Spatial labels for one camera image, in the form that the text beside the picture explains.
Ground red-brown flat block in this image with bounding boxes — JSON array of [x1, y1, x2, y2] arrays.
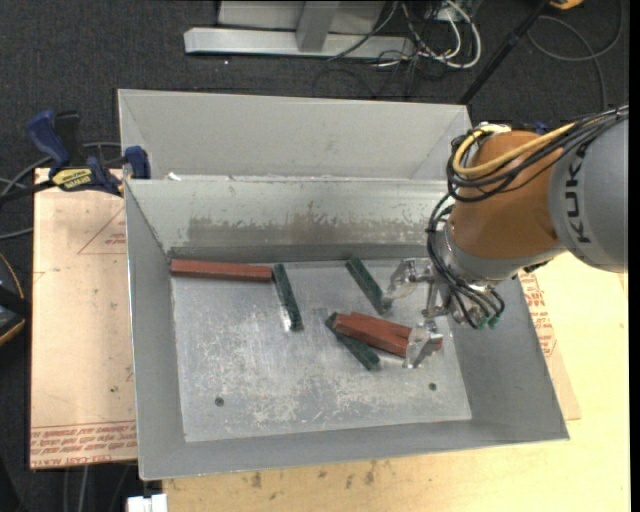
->
[[348, 311, 444, 352], [169, 257, 274, 284], [331, 313, 417, 359]]

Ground grey metal bin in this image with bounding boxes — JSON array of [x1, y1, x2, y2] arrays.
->
[[117, 88, 571, 482]]

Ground dark green flat block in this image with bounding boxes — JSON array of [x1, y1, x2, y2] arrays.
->
[[324, 313, 382, 372], [271, 262, 305, 332], [344, 256, 394, 316]]

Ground brown cardboard board red print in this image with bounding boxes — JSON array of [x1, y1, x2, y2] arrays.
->
[[28, 167, 584, 472]]

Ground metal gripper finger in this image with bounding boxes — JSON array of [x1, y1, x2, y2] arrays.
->
[[402, 321, 445, 371], [381, 257, 434, 308]]

